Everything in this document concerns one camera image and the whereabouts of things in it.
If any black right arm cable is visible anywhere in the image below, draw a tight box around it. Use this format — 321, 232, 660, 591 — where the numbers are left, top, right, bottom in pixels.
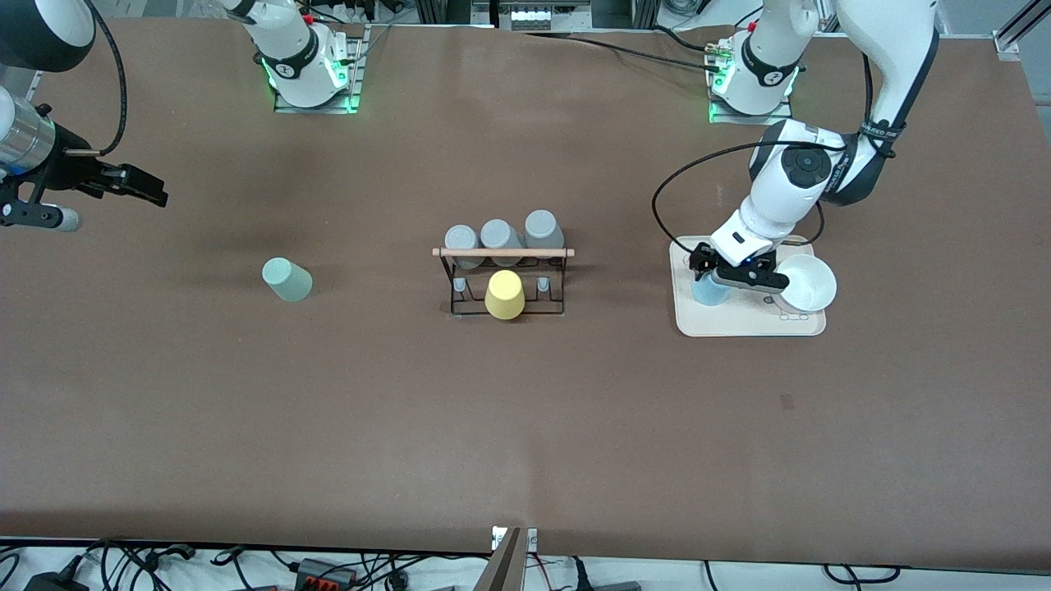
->
78, 0, 129, 157

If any mint green cup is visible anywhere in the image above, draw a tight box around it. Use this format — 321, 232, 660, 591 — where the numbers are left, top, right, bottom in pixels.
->
262, 257, 314, 303

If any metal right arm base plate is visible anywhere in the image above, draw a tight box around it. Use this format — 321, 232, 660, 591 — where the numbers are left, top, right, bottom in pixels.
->
273, 25, 369, 115

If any aluminium frame profile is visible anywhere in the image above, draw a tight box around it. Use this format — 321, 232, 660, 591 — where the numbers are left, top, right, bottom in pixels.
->
992, 0, 1051, 55

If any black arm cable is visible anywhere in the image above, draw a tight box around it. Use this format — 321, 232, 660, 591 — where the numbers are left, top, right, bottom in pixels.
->
78, 0, 129, 157
652, 140, 847, 251

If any red black connector block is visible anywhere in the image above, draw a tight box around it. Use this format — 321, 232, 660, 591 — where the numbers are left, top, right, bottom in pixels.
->
294, 557, 359, 591

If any white bowl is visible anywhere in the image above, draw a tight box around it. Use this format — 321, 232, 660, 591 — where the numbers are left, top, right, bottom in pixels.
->
769, 254, 838, 314

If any black wire cup rack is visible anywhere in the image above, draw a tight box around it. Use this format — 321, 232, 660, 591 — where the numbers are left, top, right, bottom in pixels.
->
433, 245, 576, 318

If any yellow cup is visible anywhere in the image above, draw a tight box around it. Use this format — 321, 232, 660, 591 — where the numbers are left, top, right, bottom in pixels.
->
484, 270, 526, 321

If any black cable on table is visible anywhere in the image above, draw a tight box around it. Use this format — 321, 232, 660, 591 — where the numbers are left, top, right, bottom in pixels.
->
525, 31, 723, 73

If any beige rectangular tray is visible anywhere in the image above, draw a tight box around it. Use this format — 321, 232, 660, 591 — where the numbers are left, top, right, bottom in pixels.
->
671, 236, 827, 337

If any grey metal post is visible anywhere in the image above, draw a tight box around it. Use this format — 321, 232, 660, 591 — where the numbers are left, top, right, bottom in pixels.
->
472, 527, 526, 591

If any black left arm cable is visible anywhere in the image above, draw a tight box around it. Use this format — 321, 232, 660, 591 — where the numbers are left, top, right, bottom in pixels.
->
652, 140, 847, 251

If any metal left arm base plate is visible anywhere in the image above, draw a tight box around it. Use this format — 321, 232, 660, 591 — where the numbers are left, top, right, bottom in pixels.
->
708, 41, 795, 126

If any black power adapter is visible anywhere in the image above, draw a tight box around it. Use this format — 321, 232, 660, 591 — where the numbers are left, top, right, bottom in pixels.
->
23, 570, 89, 591

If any light blue cup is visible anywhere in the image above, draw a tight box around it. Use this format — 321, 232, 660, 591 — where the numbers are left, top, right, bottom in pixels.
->
691, 275, 732, 307

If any grey cup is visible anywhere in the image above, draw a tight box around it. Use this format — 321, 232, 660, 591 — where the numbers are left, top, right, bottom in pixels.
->
480, 218, 525, 268
444, 225, 480, 270
524, 210, 566, 262

